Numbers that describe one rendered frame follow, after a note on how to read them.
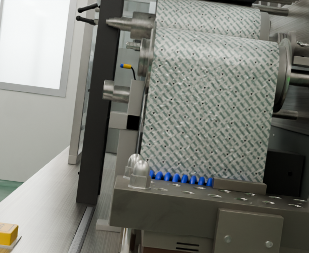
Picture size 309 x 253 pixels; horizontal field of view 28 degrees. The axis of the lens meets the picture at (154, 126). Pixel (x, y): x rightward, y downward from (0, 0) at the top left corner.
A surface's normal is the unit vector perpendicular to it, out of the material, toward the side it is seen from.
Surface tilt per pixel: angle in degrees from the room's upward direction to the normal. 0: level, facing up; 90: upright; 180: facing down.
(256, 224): 90
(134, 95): 90
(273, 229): 90
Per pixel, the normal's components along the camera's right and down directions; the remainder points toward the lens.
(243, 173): 0.03, 0.06
